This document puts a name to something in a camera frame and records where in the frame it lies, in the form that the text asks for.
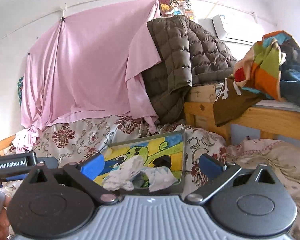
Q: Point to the colourful wall poster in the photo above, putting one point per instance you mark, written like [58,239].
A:
[169,8]

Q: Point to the black sock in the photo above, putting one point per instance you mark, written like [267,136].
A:
[162,161]

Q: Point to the colourful patchwork cloth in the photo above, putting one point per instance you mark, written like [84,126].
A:
[260,67]

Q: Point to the pink hanging sheet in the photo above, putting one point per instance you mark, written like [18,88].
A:
[89,65]

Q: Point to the white air conditioner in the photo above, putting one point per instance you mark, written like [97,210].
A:
[229,28]

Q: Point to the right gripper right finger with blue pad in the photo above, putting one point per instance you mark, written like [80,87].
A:
[219,176]

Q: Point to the wooden bunk bed frame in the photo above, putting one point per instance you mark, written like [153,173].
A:
[272,118]

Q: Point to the white blue patterned cloth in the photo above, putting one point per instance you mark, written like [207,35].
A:
[132,174]

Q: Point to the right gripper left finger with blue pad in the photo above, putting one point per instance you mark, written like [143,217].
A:
[82,176]

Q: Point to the floral satin bedspread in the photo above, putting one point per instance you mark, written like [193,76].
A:
[77,141]

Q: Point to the grey tray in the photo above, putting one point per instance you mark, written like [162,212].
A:
[182,162]

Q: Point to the yellow blue cartoon towel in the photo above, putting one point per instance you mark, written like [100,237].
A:
[150,154]

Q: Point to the brown printed t-shirt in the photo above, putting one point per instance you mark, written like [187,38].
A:
[232,101]

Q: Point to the brown quilted down jacket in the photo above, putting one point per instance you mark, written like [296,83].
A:
[190,56]

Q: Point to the dark blue jeans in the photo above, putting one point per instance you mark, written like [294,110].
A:
[290,72]

